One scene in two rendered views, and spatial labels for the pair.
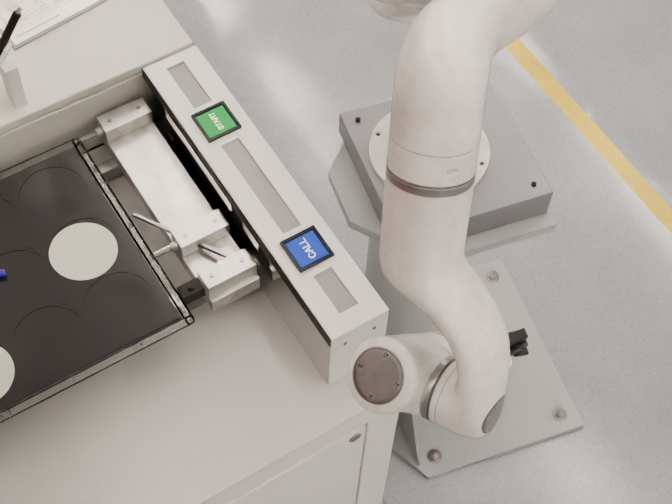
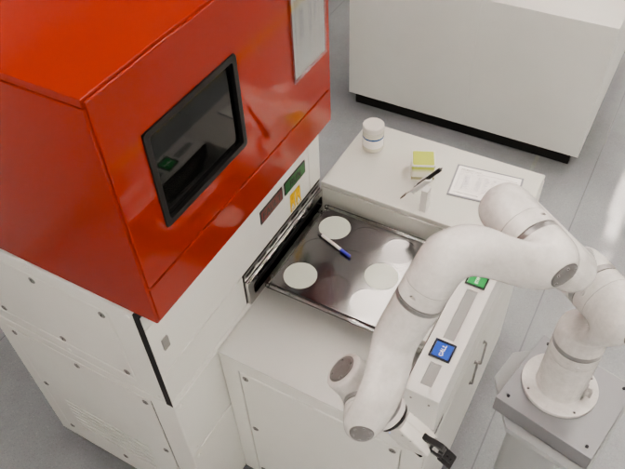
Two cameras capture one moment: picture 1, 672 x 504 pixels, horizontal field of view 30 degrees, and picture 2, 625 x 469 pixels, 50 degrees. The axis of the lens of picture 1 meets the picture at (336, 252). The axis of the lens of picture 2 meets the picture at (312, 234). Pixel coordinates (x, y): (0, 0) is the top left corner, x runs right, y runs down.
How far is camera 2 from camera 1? 75 cm
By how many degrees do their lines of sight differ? 40
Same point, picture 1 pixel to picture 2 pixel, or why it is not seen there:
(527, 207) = (573, 453)
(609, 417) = not seen: outside the picture
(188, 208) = not seen: hidden behind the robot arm
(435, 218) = (395, 314)
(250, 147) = (476, 300)
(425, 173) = (403, 288)
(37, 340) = (328, 285)
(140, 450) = (314, 356)
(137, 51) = not seen: hidden behind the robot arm
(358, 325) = (419, 394)
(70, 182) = (409, 253)
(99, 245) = (388, 280)
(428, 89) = (424, 249)
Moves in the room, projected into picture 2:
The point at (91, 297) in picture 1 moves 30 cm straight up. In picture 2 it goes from (362, 291) to (364, 218)
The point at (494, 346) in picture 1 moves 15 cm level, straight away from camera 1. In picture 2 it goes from (378, 398) to (457, 384)
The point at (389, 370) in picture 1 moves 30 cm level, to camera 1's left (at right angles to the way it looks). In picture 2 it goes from (345, 369) to (283, 266)
